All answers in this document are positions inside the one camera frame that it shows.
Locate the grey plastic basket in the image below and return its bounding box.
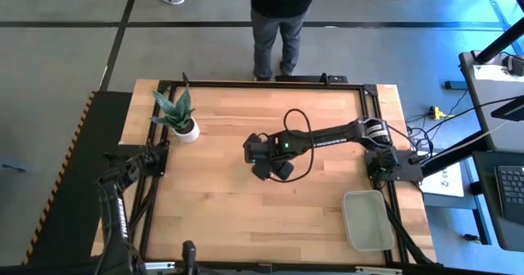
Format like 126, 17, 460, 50
341, 189, 396, 253

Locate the white round plant pot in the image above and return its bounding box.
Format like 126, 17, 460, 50
171, 117, 201, 144

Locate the green snake plant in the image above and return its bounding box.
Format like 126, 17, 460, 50
150, 72, 197, 131

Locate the black bar-shaped device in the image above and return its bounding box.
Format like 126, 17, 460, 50
273, 73, 349, 84

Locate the black mat with hazard stripe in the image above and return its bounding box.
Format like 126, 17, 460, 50
22, 89, 134, 268

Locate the white paper sheet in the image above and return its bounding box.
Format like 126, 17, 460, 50
419, 172, 466, 198

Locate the dark grey desk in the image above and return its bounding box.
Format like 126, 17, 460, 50
472, 150, 524, 253

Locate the black computer monitor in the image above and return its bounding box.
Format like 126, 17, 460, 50
490, 96, 524, 123

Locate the black keyboard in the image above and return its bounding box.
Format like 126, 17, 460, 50
494, 165, 524, 226

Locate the black diagonal support pole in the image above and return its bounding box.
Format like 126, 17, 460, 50
476, 19, 524, 65

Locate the silver metal bracket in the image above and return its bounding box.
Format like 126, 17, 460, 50
355, 266, 403, 275
143, 261, 176, 272

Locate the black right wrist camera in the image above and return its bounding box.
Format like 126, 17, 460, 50
251, 160, 295, 183

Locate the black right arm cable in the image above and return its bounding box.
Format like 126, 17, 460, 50
282, 108, 316, 184

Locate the black aluminium table frame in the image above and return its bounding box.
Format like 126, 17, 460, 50
97, 79, 437, 275

